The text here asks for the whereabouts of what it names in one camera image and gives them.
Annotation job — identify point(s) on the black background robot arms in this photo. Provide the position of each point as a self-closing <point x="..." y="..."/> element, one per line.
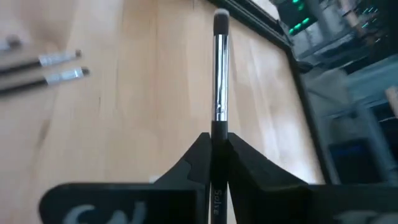
<point x="295" y="15"/>

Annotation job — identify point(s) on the small black makeup brush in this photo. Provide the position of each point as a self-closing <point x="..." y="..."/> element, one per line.
<point x="56" y="58"/>
<point x="65" y="75"/>

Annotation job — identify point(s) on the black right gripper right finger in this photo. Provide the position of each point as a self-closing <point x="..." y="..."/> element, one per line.
<point x="258" y="186"/>

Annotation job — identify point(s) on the round-head black makeup brush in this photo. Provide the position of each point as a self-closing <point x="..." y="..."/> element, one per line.
<point x="221" y="77"/>

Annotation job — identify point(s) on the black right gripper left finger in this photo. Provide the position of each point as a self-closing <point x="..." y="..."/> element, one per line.
<point x="196" y="168"/>

